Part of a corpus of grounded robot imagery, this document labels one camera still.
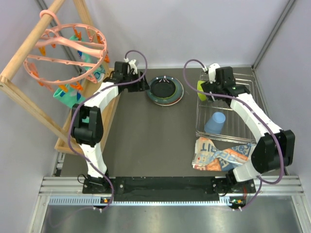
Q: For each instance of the pink round clip hanger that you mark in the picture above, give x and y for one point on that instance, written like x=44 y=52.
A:
x=55 y=46

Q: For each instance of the teal patterned sock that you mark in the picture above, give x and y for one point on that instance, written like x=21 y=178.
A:
x=99 y=72
x=69 y=98

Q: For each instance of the dark blue speckled plate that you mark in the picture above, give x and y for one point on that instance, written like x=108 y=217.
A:
x=164 y=86

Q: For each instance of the aluminium frame rail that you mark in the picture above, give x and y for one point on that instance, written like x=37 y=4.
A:
x=280 y=207

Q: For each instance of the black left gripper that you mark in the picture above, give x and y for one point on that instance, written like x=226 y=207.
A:
x=141 y=86

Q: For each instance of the printed dish towel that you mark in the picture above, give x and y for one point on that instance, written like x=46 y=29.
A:
x=208 y=158

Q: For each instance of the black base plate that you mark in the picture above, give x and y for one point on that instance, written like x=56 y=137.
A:
x=165 y=189

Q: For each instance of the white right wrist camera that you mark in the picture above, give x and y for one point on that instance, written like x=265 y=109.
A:
x=211 y=71

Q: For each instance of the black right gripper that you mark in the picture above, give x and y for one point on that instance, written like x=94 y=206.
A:
x=208 y=86

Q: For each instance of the wire dish rack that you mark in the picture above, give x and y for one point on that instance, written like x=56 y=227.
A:
x=234 y=129

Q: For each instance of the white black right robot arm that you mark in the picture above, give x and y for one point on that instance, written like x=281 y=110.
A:
x=274 y=146

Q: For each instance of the red teal floral plate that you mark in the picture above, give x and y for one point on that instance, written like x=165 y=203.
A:
x=172 y=100

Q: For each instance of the lime green bowl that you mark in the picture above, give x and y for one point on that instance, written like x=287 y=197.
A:
x=201 y=96

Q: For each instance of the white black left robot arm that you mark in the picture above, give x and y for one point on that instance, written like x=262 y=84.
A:
x=88 y=128

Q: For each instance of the light blue cup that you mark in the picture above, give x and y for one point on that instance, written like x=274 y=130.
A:
x=215 y=124

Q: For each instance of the wooden tray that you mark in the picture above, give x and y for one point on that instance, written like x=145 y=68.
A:
x=107 y=117

